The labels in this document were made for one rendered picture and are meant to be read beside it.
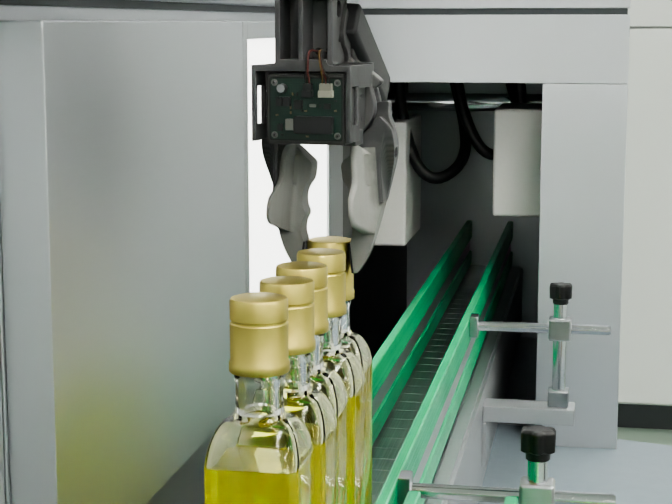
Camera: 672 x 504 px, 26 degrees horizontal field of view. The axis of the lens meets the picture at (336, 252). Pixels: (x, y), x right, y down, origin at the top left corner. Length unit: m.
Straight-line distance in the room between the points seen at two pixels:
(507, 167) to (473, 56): 0.19
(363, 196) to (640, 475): 0.95
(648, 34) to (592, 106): 2.75
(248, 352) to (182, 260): 0.29
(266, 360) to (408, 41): 1.16
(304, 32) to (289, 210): 0.14
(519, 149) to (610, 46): 0.21
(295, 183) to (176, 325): 0.14
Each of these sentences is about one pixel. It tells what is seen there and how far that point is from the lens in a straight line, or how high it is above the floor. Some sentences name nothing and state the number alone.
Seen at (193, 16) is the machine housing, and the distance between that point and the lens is 1.25.
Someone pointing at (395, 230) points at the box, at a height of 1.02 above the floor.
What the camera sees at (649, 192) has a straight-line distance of 4.72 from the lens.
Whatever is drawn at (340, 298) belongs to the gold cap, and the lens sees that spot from 1.01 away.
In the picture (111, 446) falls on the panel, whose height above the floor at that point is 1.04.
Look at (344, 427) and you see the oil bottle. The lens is 0.98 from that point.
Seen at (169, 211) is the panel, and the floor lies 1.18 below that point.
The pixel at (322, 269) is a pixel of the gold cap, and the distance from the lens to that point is 0.94.
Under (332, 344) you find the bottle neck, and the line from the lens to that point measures 1.01.
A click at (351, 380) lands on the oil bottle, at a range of 1.00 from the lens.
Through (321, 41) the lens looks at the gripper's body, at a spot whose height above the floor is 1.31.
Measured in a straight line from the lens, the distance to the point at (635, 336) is 4.79.
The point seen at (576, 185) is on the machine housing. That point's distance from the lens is 1.95.
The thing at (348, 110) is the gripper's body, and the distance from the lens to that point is 0.98.
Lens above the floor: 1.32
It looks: 9 degrees down
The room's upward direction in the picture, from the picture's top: straight up
